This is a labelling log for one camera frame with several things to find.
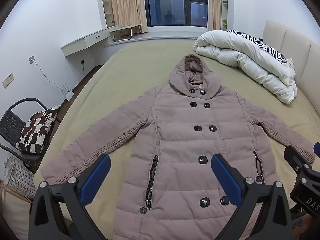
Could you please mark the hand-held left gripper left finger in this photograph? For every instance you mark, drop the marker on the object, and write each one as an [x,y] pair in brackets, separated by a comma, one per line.
[96,177]

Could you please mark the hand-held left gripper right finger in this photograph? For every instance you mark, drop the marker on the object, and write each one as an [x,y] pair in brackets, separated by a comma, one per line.
[225,177]

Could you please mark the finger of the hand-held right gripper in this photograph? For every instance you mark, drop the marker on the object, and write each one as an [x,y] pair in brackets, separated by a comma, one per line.
[296,158]
[317,148]

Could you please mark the dusty pink hooded puffer coat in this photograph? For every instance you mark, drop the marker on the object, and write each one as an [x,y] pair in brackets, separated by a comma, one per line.
[180,140]

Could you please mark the brown white checkered cushion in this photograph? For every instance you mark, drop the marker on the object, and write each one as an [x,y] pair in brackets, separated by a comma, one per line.
[37,130]

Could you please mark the white grid laundry basket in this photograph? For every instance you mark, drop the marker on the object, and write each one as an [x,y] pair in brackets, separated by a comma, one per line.
[20,177]

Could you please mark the beige padded headboard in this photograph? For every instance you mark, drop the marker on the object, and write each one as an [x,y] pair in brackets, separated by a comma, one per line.
[310,67]

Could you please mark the white router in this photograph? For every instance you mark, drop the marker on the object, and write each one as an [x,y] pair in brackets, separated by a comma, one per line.
[68,94]

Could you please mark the beige padded wooden furniture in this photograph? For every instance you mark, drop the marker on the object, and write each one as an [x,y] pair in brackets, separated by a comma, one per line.
[12,212]

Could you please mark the black metal chair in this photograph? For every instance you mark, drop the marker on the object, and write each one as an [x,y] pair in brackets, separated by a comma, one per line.
[12,127]

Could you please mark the bed with olive sheet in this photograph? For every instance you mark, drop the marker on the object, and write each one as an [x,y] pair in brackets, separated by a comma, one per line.
[130,70]

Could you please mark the zebra striped pillow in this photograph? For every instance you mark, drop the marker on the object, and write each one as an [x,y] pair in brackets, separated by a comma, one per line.
[266,47]

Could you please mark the white folded duvet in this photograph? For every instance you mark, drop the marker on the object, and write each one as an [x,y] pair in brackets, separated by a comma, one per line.
[240,55]

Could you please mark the white floating desk with drawer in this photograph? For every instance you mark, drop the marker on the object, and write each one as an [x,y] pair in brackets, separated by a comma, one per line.
[85,41]

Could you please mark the folding lap table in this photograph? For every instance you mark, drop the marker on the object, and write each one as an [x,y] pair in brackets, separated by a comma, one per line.
[125,30]

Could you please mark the beige curtain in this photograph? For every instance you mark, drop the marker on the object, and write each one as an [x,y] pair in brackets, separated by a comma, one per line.
[214,5]
[127,5]

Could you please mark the dark framed window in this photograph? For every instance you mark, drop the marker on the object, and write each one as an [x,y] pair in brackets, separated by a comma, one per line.
[175,2]

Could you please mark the wide white wall socket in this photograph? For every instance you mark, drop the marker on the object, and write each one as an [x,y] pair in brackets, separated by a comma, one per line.
[8,80]

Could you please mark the single white wall socket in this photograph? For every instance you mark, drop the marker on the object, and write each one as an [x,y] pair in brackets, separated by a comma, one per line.
[31,60]

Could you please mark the white wall shelf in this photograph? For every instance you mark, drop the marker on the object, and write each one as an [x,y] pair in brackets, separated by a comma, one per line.
[224,5]
[107,5]

